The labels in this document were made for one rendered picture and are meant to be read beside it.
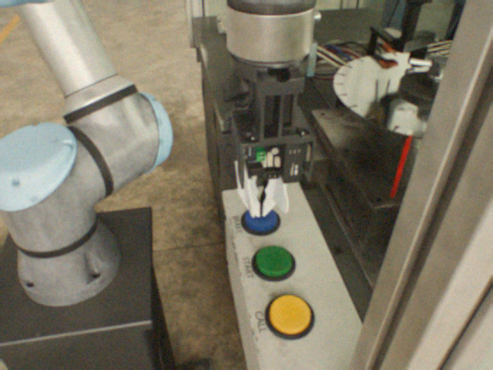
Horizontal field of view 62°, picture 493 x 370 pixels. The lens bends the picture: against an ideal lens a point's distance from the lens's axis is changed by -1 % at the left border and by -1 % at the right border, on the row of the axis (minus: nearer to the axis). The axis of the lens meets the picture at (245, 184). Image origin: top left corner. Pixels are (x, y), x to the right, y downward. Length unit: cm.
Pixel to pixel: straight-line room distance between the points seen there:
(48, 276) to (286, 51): 46
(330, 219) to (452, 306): 56
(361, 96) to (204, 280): 107
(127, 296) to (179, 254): 106
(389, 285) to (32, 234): 47
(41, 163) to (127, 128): 13
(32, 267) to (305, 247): 38
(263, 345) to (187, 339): 106
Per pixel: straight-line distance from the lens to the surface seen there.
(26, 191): 55
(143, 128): 62
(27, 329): 68
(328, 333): 43
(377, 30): 93
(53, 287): 66
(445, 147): 17
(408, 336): 23
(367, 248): 70
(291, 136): 37
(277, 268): 46
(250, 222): 51
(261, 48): 35
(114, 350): 71
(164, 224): 183
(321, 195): 79
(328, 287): 46
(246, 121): 40
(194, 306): 154
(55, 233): 59
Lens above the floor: 126
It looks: 39 degrees down
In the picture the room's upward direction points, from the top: straight up
